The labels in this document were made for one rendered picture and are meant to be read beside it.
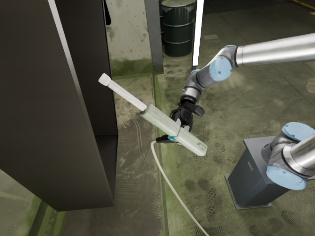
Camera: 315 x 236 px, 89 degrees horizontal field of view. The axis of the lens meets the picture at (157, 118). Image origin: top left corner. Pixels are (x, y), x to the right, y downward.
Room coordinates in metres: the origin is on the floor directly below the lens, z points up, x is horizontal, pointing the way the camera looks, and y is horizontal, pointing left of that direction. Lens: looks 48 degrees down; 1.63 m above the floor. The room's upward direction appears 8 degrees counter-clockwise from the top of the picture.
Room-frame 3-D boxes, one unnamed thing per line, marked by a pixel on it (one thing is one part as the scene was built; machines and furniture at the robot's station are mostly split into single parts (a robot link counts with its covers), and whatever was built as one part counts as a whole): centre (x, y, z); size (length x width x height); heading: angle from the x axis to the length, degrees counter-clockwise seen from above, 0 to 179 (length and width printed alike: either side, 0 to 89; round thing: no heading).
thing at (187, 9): (3.22, -0.63, 0.44); 0.59 x 0.58 x 0.89; 12
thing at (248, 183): (0.42, -0.72, 0.32); 0.31 x 0.31 x 0.64; 88
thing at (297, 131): (0.41, -0.71, 0.83); 0.17 x 0.15 x 0.18; 138
